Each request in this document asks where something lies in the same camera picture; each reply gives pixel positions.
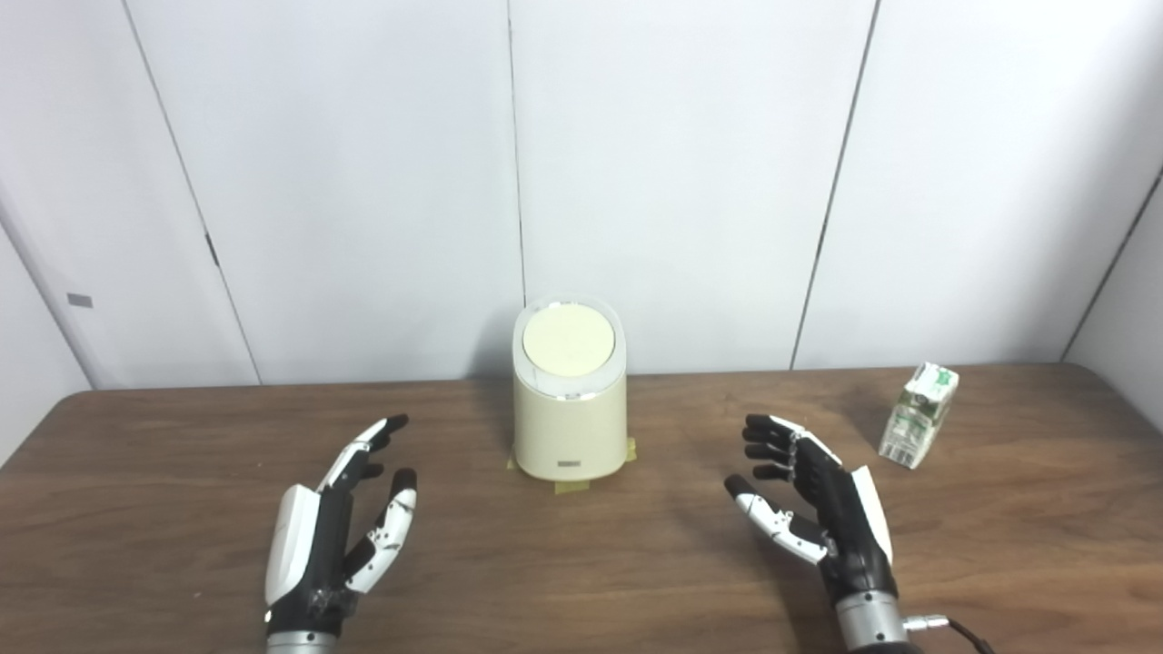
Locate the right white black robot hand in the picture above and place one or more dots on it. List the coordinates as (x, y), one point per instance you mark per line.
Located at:
(849, 536)

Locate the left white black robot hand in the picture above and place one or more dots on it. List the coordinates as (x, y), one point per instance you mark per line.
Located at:
(300, 545)

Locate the white green milk carton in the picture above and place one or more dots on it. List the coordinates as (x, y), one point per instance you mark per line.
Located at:
(918, 418)

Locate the cream round bin lid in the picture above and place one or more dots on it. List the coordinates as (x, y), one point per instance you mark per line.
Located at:
(569, 339)

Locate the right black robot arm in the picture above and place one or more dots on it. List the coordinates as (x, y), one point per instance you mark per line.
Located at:
(870, 622)

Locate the cream-colored bin body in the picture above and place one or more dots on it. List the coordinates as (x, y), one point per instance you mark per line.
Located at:
(568, 431)

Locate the dark wall panel hinge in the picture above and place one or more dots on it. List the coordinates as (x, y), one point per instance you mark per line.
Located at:
(213, 250)

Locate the small grey wall label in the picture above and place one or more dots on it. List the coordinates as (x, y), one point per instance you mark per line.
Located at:
(80, 300)

